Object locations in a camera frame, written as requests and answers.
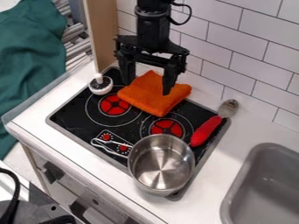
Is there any white dish brush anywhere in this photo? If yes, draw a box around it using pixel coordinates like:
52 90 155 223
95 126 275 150
81 0 115 96

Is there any green cloth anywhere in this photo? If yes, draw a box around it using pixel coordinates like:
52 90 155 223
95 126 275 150
0 0 68 161

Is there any toy stove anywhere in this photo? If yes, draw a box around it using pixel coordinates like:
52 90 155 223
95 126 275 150
44 66 233 202

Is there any silver pot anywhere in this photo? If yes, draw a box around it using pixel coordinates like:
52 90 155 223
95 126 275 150
89 133 197 197

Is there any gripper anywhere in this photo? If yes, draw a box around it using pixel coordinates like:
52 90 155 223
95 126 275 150
112 34 191 96

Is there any orange cloth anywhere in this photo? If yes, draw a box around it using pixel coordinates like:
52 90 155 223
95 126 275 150
115 69 193 118

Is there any toy sink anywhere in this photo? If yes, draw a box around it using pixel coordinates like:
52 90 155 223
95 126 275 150
218 142 299 224

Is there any red handled spoon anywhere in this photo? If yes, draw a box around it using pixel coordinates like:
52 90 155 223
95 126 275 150
188 98 240 148

